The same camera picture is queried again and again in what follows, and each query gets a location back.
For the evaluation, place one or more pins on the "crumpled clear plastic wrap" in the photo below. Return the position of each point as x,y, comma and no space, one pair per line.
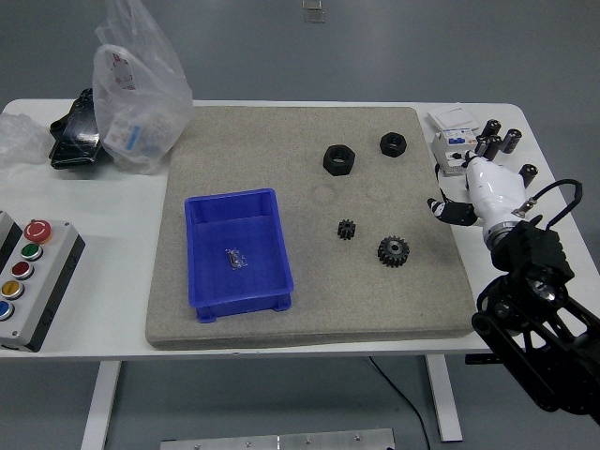
21,140

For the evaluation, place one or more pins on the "clear plastic bag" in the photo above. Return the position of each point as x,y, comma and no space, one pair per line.
140,94

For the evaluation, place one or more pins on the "white switch plate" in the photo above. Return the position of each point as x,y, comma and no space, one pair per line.
452,118

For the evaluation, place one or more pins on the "blue plastic box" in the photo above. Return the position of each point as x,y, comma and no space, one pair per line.
262,281

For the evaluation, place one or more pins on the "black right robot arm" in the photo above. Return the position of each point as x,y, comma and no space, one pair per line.
529,248

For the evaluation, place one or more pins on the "small black gear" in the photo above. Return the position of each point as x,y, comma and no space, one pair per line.
346,230

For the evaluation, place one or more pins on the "large black gear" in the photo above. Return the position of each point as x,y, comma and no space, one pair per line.
388,255

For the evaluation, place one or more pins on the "small black hex nut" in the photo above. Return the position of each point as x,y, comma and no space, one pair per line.
389,147

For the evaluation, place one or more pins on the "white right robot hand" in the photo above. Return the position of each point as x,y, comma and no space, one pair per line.
494,192

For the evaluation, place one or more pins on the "grey-brown foam mat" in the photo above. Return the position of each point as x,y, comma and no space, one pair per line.
304,290

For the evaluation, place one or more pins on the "black cylindrical capacitor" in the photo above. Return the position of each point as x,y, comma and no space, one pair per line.
481,145
529,174
494,149
491,129
512,140

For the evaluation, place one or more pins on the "silver metal plate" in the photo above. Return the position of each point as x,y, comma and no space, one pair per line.
281,441

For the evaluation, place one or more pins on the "white circuit breaker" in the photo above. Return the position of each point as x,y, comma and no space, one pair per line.
450,150

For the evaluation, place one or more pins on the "large black hex nut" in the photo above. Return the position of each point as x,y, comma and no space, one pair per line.
334,165

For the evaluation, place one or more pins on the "black wrapped bracket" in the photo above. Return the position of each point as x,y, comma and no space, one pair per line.
75,136

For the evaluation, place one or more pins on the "grey push-button control box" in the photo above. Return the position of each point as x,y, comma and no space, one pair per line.
42,290

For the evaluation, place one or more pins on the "small clear bag of screws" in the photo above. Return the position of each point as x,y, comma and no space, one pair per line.
235,259

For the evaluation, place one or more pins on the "black table control panel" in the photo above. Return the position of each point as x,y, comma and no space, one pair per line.
478,359

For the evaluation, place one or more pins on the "white table leg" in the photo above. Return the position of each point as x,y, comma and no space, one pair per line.
445,403
100,403

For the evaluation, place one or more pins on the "floor hatch cover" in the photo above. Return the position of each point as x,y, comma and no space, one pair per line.
313,11

